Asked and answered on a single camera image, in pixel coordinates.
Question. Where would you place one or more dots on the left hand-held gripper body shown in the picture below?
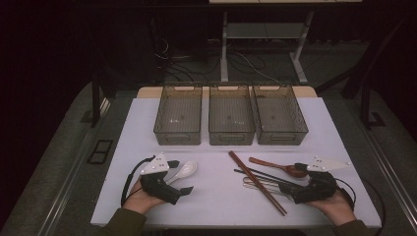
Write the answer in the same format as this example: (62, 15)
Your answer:
(157, 187)

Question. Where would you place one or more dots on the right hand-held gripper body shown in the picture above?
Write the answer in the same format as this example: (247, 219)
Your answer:
(319, 188)

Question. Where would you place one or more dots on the white ceramic spoon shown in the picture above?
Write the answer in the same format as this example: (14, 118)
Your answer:
(186, 169)

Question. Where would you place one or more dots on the brown wooden chopstick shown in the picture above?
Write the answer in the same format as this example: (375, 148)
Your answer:
(259, 183)
(254, 183)

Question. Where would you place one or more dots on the brown wooden spoon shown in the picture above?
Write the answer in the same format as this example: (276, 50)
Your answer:
(265, 164)

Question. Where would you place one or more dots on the clear grey plastic bin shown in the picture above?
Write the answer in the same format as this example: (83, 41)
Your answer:
(178, 114)
(231, 114)
(278, 114)

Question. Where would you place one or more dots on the person's left hand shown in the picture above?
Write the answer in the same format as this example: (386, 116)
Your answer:
(139, 200)

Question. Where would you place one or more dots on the person's right hand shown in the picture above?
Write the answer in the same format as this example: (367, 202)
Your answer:
(339, 209)

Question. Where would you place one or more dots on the black stand leg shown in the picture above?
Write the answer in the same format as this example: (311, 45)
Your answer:
(366, 105)
(95, 105)

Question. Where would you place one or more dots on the metal floor rail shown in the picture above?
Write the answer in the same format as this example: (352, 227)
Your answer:
(65, 183)
(393, 177)

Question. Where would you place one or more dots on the grey metal desk frame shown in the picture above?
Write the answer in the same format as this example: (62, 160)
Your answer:
(224, 49)

